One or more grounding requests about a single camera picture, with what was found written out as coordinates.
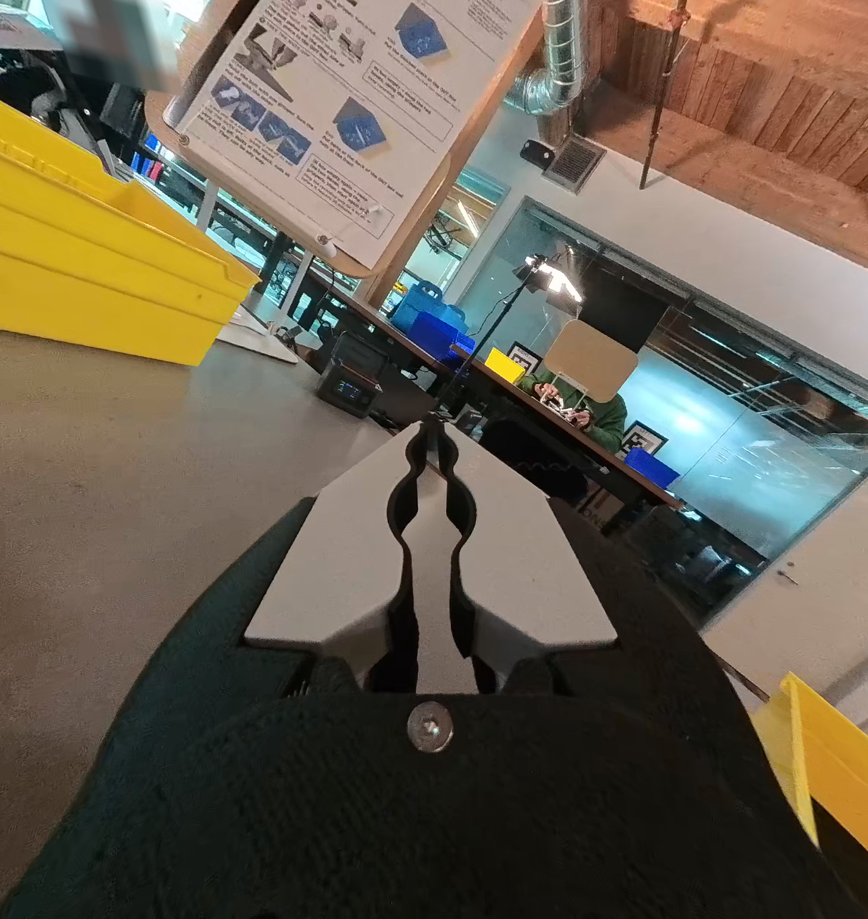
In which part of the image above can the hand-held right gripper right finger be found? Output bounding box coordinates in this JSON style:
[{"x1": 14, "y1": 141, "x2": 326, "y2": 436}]
[{"x1": 430, "y1": 422, "x2": 617, "y2": 694}]

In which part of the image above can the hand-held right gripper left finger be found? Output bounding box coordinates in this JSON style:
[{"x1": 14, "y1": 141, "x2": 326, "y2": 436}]
[{"x1": 243, "y1": 422, "x2": 428, "y2": 694}]

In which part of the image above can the cardboard box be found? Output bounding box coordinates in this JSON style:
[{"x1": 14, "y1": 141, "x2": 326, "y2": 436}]
[{"x1": 577, "y1": 488, "x2": 629, "y2": 537}]

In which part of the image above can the black backpack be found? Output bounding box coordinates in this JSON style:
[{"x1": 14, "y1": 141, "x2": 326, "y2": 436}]
[{"x1": 480, "y1": 416, "x2": 590, "y2": 505}]

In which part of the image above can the brown edged desk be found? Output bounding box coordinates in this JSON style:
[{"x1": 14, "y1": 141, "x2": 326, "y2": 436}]
[
  {"x1": 290, "y1": 264, "x2": 478, "y2": 376},
  {"x1": 450, "y1": 345, "x2": 686, "y2": 512}
]

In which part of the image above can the dark blue plastic bin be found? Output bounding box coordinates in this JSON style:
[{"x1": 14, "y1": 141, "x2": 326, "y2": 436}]
[
  {"x1": 624, "y1": 448, "x2": 682, "y2": 491},
  {"x1": 408, "y1": 310, "x2": 473, "y2": 363}
]

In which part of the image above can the black power station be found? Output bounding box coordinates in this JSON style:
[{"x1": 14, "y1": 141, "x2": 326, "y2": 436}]
[{"x1": 316, "y1": 331, "x2": 389, "y2": 420}]

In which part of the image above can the white paper sheet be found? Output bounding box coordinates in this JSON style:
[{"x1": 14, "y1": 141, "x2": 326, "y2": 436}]
[{"x1": 217, "y1": 305, "x2": 303, "y2": 366}]

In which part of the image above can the light blue plastic bin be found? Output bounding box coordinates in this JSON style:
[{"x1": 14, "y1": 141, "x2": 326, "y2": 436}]
[{"x1": 391, "y1": 282, "x2": 447, "y2": 336}]

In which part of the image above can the light on black stand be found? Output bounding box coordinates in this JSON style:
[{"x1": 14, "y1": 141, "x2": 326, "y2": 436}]
[{"x1": 434, "y1": 253, "x2": 586, "y2": 425}]

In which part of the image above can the wooden sign board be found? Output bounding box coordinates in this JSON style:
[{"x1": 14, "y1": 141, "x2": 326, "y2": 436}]
[{"x1": 144, "y1": 0, "x2": 551, "y2": 310}]

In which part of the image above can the metal vent grille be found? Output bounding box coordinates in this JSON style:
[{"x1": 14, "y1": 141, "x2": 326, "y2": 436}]
[{"x1": 543, "y1": 133, "x2": 608, "y2": 193}]

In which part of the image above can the white instruction sheet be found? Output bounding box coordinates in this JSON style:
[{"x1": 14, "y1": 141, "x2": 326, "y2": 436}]
[{"x1": 164, "y1": 0, "x2": 544, "y2": 270}]

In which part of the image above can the black ceiling pipe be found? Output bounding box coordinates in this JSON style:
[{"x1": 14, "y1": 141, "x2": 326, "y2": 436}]
[{"x1": 638, "y1": 0, "x2": 690, "y2": 190}]

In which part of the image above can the silver flexible air duct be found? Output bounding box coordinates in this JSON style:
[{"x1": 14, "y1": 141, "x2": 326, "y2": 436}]
[{"x1": 506, "y1": 0, "x2": 590, "y2": 116}]

